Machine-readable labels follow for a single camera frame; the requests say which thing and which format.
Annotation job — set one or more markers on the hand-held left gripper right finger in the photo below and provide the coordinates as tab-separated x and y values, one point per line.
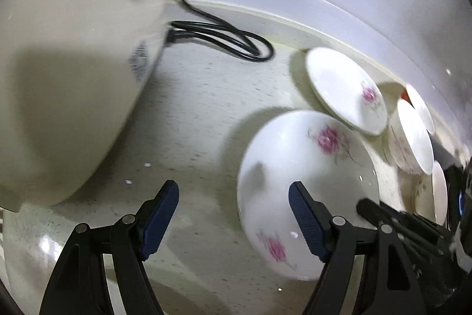
308	222

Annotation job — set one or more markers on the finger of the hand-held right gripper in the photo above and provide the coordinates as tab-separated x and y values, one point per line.
372	210

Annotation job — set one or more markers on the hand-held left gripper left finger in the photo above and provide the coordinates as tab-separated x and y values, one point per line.
159	219

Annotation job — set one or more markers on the large white floral plate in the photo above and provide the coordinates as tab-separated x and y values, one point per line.
295	152

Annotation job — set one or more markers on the small white floral bowl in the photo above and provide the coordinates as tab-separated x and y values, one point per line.
413	141
438	193

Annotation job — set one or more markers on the red and white bowl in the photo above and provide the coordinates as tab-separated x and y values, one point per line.
422	108

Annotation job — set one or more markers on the cream rice cooker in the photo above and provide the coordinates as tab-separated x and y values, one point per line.
73	97

